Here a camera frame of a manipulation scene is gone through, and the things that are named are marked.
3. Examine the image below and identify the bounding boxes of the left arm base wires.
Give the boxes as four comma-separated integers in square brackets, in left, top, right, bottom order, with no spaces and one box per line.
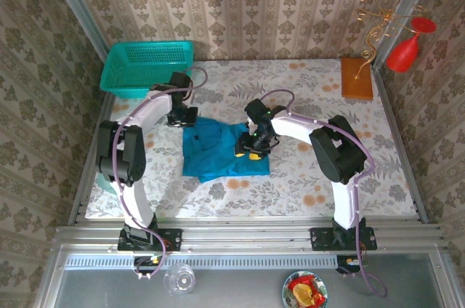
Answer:
[131,238,172,280]

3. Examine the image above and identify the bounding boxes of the clear drinking glass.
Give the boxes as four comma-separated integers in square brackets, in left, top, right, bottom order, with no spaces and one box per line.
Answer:
[162,262,197,298]

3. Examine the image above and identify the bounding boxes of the aluminium corner post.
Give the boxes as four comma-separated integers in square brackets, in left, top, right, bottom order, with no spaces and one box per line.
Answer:
[373,0,442,69]
[41,0,112,60]

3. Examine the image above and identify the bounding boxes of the gold wire stand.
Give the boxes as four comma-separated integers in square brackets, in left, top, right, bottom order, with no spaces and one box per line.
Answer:
[354,0,428,81]

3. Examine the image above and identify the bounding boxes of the teal plastic basket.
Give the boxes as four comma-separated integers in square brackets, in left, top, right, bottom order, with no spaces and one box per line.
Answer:
[99,40,195,100]

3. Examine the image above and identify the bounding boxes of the plate with food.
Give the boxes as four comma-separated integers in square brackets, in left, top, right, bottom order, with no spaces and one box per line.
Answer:
[282,270,328,308]

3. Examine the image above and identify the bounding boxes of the blue t-shirt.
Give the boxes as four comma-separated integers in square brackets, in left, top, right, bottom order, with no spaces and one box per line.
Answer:
[181,115,272,182]

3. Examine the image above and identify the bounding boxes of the red wine glass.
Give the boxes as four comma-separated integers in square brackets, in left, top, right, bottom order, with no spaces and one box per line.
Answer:
[385,16,437,73]

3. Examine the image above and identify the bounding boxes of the aluminium rail frame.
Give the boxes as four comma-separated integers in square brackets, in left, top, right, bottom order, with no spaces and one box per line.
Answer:
[54,217,448,255]

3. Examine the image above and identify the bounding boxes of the brown wooden base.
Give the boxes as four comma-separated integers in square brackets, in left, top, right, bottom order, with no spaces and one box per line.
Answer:
[340,57,374,100]

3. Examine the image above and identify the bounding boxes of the arm base wires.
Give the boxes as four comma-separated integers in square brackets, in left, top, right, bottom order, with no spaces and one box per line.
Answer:
[336,246,368,276]
[131,238,172,280]

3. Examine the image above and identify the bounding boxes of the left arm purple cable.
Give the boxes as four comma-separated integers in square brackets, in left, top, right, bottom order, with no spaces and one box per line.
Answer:
[111,66,209,280]

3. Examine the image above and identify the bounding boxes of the pale green drinking glass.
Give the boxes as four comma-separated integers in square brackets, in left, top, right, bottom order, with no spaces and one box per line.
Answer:
[94,173,114,193]

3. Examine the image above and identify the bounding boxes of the grey slotted cable duct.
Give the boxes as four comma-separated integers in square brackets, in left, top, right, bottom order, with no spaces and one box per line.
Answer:
[65,254,339,270]

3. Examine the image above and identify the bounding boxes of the right arm base wires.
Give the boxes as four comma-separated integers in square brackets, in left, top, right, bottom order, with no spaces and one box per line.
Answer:
[336,246,368,276]

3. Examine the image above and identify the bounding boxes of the floral tablecloth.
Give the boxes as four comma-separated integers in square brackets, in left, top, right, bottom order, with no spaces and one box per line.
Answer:
[85,59,419,219]

